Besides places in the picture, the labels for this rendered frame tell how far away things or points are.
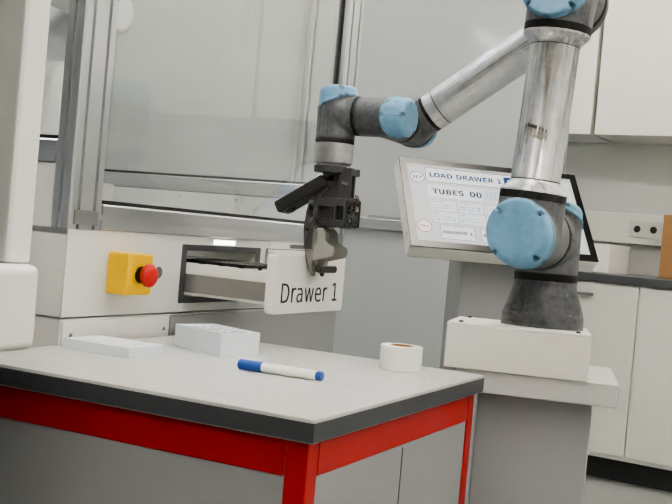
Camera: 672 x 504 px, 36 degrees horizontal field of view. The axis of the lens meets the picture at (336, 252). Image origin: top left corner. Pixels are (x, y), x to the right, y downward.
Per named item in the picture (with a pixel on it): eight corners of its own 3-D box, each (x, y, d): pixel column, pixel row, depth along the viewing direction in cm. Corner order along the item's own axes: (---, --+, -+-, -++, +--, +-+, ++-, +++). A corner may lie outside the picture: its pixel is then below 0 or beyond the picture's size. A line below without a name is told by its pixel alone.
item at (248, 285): (330, 302, 214) (333, 272, 214) (267, 305, 191) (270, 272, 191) (170, 282, 232) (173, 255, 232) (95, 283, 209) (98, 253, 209)
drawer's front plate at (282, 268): (341, 310, 215) (346, 257, 215) (271, 314, 189) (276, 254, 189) (333, 309, 216) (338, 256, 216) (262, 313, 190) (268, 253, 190)
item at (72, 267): (338, 303, 260) (343, 246, 260) (61, 317, 169) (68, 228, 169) (45, 268, 302) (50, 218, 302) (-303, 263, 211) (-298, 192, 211)
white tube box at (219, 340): (258, 355, 175) (260, 332, 175) (219, 356, 169) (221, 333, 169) (212, 345, 184) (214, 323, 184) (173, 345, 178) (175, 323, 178)
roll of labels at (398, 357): (420, 374, 169) (422, 349, 169) (377, 369, 170) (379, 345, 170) (421, 368, 176) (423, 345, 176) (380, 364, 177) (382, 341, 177)
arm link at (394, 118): (428, 103, 200) (376, 102, 205) (405, 92, 190) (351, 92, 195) (424, 144, 200) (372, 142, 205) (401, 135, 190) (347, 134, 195)
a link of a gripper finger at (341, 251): (343, 278, 201) (344, 231, 199) (315, 275, 203) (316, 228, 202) (350, 276, 204) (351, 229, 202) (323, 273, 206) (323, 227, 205)
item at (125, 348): (162, 354, 165) (163, 344, 165) (128, 358, 157) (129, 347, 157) (98, 344, 171) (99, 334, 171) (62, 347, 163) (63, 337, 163)
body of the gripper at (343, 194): (342, 230, 195) (347, 165, 195) (302, 226, 199) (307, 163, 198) (359, 231, 202) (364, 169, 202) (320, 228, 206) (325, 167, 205)
